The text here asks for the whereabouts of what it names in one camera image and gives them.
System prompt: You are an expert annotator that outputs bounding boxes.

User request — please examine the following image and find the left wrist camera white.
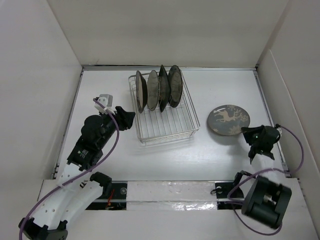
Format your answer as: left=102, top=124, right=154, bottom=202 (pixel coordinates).
left=93, top=94, right=115, bottom=114

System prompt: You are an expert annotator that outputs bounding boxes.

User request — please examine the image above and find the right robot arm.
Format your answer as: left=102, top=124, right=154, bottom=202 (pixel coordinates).
left=241, top=125, right=292, bottom=229

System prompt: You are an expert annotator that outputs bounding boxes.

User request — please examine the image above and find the grey plate with deer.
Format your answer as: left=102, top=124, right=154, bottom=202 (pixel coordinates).
left=207, top=104, right=251, bottom=136

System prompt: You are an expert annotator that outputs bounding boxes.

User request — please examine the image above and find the beige plate with brown rim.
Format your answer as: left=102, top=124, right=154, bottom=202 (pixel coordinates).
left=135, top=70, right=148, bottom=114

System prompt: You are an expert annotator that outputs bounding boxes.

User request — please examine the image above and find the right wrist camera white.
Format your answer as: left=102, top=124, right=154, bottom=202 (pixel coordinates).
left=274, top=124, right=283, bottom=136

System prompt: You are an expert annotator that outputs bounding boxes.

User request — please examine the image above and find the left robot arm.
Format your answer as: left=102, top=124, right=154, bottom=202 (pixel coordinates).
left=18, top=106, right=136, bottom=240

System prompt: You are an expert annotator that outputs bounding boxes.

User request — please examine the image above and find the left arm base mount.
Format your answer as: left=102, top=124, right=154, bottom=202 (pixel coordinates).
left=86, top=172, right=128, bottom=211

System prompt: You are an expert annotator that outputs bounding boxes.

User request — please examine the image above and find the metal table edge rail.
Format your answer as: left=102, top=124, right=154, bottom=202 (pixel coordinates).
left=49, top=66, right=85, bottom=180

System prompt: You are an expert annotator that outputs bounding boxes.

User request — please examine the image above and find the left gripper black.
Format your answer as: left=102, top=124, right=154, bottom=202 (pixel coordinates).
left=97, top=106, right=134, bottom=149

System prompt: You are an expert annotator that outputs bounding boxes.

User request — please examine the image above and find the black square floral plate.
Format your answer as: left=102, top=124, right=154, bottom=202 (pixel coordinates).
left=158, top=65, right=171, bottom=113

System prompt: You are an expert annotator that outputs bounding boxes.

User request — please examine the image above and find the cream plate with tree drawing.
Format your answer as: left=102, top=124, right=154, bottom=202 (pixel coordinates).
left=147, top=70, right=160, bottom=111

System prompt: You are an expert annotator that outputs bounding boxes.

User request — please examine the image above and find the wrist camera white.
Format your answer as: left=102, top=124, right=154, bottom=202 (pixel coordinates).
left=274, top=124, right=283, bottom=136
left=93, top=94, right=115, bottom=114

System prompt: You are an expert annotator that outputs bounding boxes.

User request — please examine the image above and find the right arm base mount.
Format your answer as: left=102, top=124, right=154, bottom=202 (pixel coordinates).
left=211, top=170, right=251, bottom=211

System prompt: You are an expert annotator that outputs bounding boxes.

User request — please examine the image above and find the black rimmed checkered plate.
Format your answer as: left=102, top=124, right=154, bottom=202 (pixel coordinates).
left=168, top=65, right=183, bottom=108

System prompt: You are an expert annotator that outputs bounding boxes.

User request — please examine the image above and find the wire dish rack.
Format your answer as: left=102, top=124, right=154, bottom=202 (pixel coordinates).
left=128, top=74, right=200, bottom=145

